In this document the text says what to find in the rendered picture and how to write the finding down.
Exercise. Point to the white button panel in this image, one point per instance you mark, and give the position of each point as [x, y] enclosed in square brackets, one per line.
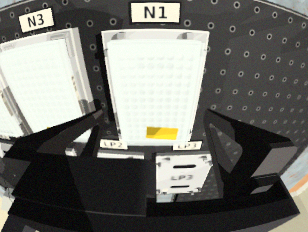
[7, 199]

